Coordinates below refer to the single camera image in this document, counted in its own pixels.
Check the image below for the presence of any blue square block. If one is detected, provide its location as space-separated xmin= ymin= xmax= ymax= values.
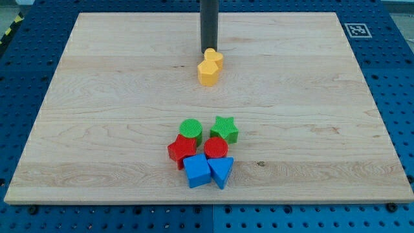
xmin=183 ymin=153 xmax=212 ymax=188

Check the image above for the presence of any yellow hexagon block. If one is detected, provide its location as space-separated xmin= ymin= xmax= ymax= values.
xmin=197 ymin=60 xmax=219 ymax=87

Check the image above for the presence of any wooden board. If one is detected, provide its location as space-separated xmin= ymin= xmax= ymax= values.
xmin=5 ymin=12 xmax=413 ymax=205

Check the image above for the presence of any red circle block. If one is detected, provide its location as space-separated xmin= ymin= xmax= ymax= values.
xmin=204 ymin=137 xmax=228 ymax=159

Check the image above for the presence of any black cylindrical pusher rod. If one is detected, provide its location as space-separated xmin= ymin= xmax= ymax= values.
xmin=200 ymin=0 xmax=219 ymax=53

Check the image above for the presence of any yellow heart block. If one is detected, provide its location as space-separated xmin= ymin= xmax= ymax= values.
xmin=204 ymin=48 xmax=224 ymax=71

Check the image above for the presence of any white fiducial marker tag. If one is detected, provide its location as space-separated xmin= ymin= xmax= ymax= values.
xmin=344 ymin=23 xmax=372 ymax=38

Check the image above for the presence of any blue triangle block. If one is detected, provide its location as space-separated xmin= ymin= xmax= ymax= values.
xmin=208 ymin=157 xmax=234 ymax=190

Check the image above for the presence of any green circle block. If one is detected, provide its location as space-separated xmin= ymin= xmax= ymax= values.
xmin=179 ymin=118 xmax=202 ymax=146

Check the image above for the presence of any green star block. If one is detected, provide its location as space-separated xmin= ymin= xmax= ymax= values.
xmin=210 ymin=116 xmax=239 ymax=144

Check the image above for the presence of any red star block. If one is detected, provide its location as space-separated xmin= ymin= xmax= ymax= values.
xmin=167 ymin=134 xmax=197 ymax=170

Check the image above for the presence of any yellow black hazard tape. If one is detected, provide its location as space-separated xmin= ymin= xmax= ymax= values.
xmin=1 ymin=12 xmax=25 ymax=47

